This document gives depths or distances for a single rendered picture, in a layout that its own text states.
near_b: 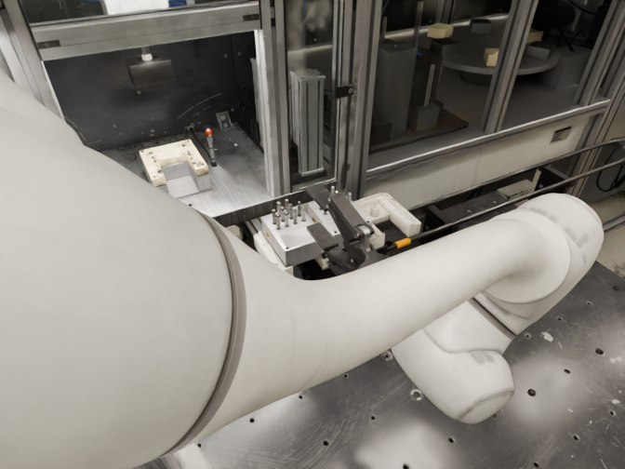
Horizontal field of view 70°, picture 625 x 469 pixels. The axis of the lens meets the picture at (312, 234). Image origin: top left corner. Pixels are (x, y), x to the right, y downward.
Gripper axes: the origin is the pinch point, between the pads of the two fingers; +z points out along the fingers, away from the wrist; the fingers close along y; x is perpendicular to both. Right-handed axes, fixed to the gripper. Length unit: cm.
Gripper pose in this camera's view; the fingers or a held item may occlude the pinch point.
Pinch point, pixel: (320, 214)
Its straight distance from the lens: 78.9
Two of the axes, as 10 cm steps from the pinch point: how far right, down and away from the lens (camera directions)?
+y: 0.0, -7.7, -6.4
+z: -4.6, -5.7, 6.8
